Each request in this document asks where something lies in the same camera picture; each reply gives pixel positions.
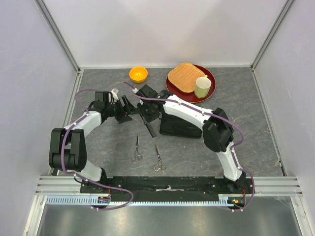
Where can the aluminium corner post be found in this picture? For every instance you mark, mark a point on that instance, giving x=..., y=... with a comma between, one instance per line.
x=57, y=33
x=272, y=32

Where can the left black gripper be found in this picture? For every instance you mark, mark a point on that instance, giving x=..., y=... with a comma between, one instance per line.
x=127, y=109

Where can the woven bamboo basket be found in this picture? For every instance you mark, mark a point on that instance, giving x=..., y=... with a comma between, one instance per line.
x=184, y=76

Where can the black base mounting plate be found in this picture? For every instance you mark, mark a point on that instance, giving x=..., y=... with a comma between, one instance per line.
x=212, y=185

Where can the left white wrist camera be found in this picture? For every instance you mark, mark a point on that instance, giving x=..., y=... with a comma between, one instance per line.
x=113, y=96

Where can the red round tray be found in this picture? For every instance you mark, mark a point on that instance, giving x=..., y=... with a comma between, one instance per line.
x=190, y=97

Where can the black straight comb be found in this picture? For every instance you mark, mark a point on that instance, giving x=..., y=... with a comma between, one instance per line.
x=151, y=130

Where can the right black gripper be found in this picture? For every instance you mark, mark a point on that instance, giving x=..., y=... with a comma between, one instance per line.
x=147, y=119

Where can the pale green cup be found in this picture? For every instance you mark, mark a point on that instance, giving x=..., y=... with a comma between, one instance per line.
x=202, y=87

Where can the black zip tool case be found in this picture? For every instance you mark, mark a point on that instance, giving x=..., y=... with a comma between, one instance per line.
x=178, y=127

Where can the aluminium front frame rail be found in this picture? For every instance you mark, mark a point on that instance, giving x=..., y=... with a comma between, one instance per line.
x=264, y=186

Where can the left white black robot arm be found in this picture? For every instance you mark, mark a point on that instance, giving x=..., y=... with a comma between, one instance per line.
x=68, y=152

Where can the silver scissors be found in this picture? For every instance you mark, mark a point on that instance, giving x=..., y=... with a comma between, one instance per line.
x=159, y=165
x=137, y=156

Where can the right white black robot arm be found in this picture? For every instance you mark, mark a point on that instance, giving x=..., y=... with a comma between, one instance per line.
x=216, y=129

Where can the right aluminium corner post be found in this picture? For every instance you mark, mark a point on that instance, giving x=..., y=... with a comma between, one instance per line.
x=272, y=32

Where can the orange bowl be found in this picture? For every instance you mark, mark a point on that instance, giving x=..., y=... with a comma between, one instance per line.
x=138, y=74

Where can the left aluminium corner post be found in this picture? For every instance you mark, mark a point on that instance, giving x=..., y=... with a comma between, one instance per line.
x=57, y=33

